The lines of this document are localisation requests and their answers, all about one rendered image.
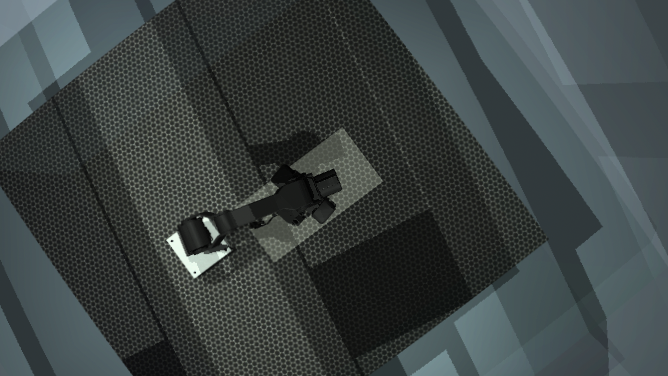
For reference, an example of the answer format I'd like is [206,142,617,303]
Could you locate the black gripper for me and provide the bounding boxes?
[271,164,336,224]

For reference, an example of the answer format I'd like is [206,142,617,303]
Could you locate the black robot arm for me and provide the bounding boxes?
[176,169,343,257]

